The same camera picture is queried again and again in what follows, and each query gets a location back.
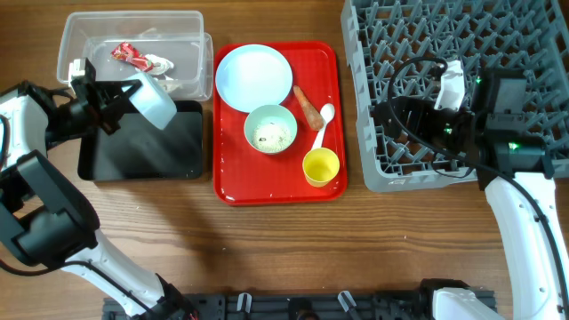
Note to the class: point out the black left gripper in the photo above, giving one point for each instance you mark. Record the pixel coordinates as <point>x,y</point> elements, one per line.
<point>97,99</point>

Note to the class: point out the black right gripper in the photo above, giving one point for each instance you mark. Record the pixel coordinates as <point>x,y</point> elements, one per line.
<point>421,110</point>

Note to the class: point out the small light blue bowl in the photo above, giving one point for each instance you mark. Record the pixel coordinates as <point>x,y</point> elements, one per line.
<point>152,101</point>

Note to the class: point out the yellow plastic cup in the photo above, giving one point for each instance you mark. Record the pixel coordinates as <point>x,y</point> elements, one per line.
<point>320,166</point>

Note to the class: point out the green bowl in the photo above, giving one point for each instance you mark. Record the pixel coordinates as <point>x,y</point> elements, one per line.
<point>269,114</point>

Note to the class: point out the white plastic spoon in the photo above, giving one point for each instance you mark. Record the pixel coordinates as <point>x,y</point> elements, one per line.
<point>327,112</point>

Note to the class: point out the white rice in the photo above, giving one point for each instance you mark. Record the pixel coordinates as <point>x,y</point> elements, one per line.
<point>271,137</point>

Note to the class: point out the red serving tray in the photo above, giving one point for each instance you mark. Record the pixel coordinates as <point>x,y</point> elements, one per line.
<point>244,176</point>

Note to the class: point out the black plastic tray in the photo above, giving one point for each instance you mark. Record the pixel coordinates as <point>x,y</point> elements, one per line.
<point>140,151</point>

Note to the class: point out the grey dishwasher rack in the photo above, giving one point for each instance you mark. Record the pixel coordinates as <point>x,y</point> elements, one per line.
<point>380,35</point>

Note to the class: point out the orange carrot piece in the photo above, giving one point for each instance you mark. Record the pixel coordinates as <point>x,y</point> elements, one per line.
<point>313,117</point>

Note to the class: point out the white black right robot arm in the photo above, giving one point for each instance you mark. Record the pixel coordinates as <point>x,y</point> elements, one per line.
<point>514,169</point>

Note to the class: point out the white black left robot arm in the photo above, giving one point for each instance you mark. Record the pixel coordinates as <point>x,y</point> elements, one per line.
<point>46,222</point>

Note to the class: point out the large light blue plate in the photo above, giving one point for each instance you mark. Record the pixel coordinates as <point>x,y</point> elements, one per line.
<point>252,76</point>

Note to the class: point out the red snack wrapper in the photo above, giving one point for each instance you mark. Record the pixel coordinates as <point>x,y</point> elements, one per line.
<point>126,52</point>

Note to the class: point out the clear plastic bin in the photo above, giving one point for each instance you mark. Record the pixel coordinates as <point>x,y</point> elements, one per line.
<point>178,36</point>

